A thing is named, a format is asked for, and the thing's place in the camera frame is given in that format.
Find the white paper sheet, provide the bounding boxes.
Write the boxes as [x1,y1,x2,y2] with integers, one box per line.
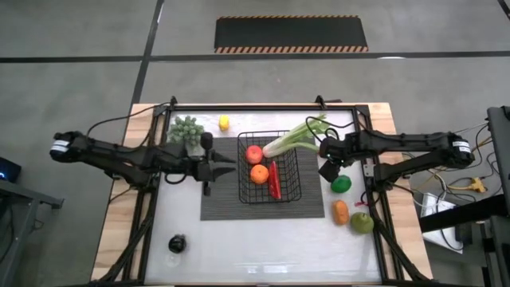
[420,192,465,255]

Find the black power adapter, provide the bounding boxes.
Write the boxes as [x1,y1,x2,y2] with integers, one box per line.
[455,222,475,246]

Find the black wire basket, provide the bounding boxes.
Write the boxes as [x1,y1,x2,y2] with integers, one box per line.
[237,130,303,205]

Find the red watermelon slice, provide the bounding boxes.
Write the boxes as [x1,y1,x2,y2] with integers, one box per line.
[267,160,283,200]

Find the orange carrot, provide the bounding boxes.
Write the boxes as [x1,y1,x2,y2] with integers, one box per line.
[332,200,351,226]

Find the dark green bell pepper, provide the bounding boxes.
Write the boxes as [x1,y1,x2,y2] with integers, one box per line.
[330,174,353,195]

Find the red apple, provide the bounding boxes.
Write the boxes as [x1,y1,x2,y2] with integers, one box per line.
[245,144,265,166]

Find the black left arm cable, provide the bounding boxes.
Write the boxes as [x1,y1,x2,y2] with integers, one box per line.
[86,102,171,139]

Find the green pear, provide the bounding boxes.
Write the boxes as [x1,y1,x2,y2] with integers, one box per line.
[350,211,375,234]

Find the black aluminium table frame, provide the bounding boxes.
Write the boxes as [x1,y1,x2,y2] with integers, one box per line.
[93,95,434,286]

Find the grey metal cart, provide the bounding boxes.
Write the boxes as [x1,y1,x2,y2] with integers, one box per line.
[0,178,65,287]

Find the black floor mat hazard stripes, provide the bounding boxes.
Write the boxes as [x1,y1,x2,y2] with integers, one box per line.
[214,14,370,54]

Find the dark purple fruit green calyx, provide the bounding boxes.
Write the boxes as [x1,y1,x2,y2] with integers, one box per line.
[167,234,187,254]

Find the black metal bar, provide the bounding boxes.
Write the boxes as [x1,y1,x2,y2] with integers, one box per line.
[418,194,510,234]

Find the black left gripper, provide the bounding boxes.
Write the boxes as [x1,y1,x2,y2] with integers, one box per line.
[185,132,237,197]

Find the grey woven placemat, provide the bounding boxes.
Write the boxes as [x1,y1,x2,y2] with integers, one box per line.
[200,136,326,221]

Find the yellow power plug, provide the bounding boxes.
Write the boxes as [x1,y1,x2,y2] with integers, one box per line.
[448,177,487,195]

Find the orange tangerine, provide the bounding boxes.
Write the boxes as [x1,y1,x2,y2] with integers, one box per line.
[249,163,270,186]

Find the green white leek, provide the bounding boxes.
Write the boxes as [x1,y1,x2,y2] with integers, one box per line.
[261,113,332,159]

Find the black box blue light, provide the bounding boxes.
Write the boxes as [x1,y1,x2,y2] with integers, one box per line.
[0,156,22,184]

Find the green grape bunch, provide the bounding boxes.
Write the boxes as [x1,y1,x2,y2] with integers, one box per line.
[167,115,206,156]

